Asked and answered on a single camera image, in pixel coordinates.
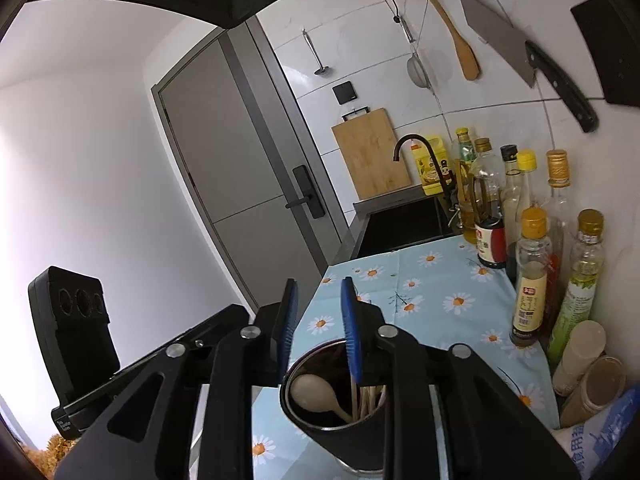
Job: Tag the grey door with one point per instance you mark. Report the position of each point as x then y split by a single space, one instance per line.
215 160

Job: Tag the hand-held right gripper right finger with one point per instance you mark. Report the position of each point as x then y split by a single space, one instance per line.
350 330

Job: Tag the beige capybara print spoon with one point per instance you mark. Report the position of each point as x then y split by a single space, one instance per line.
307 392

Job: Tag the wooden spatula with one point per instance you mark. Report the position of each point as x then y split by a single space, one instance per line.
467 60

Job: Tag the tall clear gold-capped bottle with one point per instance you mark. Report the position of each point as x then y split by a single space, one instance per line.
557 170

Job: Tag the steel ladle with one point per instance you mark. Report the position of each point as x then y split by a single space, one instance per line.
322 70

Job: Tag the white blue salt bag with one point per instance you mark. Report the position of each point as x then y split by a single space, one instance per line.
590 445

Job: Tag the cream lidded spice jar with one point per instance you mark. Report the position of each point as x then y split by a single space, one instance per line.
580 355

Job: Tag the black cap bottle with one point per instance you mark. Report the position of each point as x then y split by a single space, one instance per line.
510 180

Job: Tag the dark curved faucet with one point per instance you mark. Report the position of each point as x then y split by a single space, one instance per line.
397 150

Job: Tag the black utensil holder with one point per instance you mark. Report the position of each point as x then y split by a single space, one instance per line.
345 445

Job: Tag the black sink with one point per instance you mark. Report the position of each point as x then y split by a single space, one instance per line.
400 230

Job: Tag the yellow oil bottle green cap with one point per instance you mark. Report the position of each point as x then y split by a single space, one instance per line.
465 185

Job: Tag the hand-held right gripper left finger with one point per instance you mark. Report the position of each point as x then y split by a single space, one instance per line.
290 320

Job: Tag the yellow cooking oil jug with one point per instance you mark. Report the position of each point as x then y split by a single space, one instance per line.
425 170

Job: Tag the blue daisy tablecloth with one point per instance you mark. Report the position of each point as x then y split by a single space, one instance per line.
440 280

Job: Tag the black wall switch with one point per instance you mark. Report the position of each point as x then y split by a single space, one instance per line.
345 93

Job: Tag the steel mesh strainer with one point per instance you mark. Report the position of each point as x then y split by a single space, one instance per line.
417 70

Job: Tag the orange cap vinegar bottle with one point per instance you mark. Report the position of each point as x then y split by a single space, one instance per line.
530 300

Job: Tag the clear bottle gold cap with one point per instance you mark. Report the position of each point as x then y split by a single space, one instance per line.
485 165

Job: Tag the dark soy sauce bottle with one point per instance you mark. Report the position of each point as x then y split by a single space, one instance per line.
490 242

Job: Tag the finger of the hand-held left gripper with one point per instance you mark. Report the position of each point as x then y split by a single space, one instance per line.
145 362

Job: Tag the wooden cutting board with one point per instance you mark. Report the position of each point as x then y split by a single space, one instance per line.
370 160

